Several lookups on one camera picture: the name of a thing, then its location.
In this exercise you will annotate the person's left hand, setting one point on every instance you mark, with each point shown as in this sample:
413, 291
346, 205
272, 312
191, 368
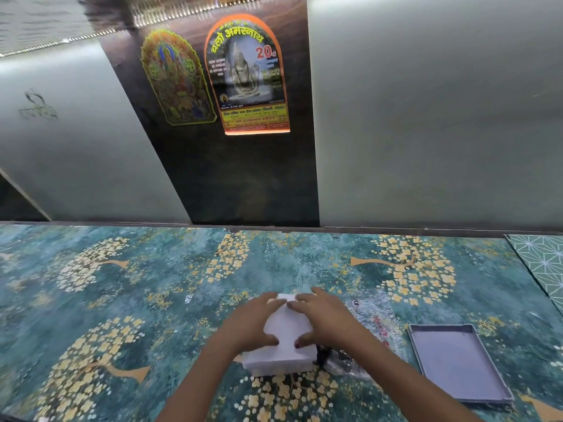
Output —
248, 323

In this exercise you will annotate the clear plastic bag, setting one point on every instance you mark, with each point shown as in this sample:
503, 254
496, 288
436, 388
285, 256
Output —
374, 320

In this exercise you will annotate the orange arched poster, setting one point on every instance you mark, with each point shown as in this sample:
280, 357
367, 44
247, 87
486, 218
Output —
246, 74

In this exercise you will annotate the person's right thumb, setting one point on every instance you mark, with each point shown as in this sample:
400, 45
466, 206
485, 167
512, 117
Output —
307, 341

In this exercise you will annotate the person's left thumb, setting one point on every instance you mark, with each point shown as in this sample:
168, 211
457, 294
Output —
270, 340

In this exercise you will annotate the white cardboard box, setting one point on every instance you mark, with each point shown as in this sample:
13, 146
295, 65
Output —
281, 360

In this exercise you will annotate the teal floral table cover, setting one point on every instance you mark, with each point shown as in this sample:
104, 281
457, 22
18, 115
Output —
132, 303

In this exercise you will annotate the person's right forearm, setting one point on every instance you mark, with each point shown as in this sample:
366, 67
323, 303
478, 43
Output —
409, 382

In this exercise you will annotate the person's left forearm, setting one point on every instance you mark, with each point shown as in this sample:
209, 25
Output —
204, 382

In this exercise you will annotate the person's right hand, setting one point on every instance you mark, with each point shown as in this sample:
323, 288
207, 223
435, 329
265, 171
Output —
334, 320

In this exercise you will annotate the yellow-edged deity sticker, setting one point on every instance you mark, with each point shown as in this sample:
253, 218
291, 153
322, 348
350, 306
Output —
178, 79

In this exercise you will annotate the dark wooden panel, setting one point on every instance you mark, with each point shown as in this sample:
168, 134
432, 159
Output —
237, 180

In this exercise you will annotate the green geometric patterned mat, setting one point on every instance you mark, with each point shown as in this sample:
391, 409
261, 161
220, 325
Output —
543, 263

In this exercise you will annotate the grey box lid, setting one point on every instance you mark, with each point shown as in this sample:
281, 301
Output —
457, 364

